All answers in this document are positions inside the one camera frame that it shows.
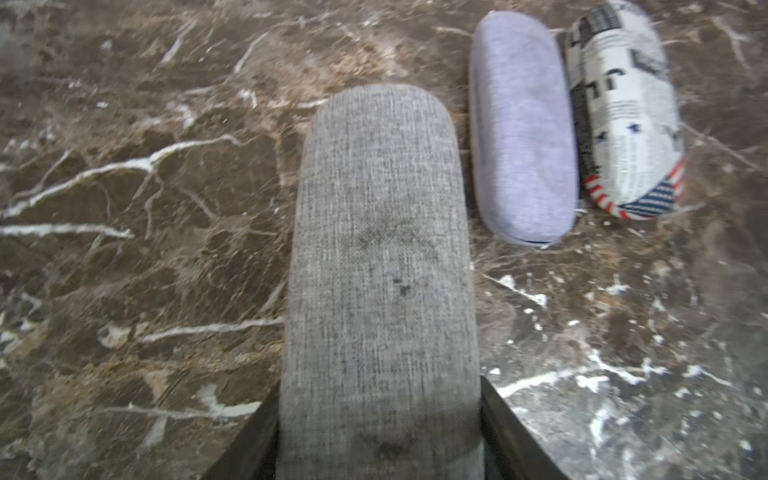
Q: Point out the lavender eyeglass case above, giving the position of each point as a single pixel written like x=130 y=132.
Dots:
x=521 y=131

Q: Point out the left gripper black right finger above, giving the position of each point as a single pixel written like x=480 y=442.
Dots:
x=511 y=451

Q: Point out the grey eyeglass case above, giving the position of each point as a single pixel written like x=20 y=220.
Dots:
x=380 y=364

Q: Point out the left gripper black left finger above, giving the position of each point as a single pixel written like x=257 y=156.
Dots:
x=253 y=453

